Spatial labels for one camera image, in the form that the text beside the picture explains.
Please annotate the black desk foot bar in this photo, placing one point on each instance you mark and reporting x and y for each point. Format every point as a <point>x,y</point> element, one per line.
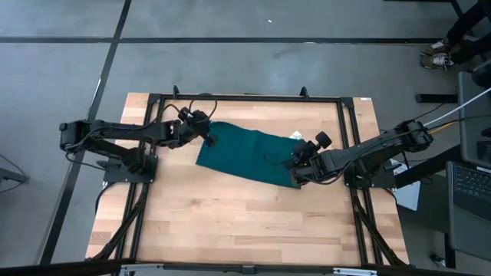
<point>436,98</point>

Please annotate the teal microfiber towel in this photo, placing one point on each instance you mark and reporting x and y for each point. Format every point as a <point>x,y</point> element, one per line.
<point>245,153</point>

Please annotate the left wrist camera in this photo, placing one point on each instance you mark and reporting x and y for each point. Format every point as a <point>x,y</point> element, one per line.
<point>185,113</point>

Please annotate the dark laptop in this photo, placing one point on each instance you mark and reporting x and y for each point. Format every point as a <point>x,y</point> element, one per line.
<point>472,188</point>

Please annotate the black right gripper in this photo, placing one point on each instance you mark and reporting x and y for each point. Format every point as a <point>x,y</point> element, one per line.
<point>312,165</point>

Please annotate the white towel tag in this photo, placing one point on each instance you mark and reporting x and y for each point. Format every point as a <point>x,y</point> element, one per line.
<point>296,135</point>

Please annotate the black aluminium table frame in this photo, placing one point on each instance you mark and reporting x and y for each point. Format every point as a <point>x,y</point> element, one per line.
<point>249,97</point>

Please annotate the person's leg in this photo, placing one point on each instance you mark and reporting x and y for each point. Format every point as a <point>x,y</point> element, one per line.
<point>466,21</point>
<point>473,48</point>

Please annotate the grey stand foot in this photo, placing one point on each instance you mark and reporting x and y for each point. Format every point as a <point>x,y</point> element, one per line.
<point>11,175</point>

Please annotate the silver bracket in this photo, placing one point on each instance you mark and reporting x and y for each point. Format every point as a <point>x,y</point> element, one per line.
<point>140,268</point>
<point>354,271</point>

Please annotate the black front rail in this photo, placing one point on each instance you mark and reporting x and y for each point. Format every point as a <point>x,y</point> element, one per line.
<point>57,268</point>

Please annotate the person's shoe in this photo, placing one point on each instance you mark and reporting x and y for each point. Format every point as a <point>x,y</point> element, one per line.
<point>437,61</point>
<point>435,47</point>

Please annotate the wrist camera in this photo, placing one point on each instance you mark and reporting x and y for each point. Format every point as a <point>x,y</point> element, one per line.
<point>185,113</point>
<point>323,140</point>

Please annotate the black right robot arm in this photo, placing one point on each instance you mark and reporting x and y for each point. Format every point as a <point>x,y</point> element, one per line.
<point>376,147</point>

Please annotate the white paper sheet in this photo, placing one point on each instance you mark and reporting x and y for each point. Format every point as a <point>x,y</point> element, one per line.
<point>408,193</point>

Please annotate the grey cart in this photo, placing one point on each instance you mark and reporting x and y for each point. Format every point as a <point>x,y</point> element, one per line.
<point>473,126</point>

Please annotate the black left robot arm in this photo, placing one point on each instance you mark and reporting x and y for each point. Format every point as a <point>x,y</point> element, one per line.
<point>115,130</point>

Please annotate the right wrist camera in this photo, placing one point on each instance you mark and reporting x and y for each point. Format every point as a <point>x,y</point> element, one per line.
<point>323,140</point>

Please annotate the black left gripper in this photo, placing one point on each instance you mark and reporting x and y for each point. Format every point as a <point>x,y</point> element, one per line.
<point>193,128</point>

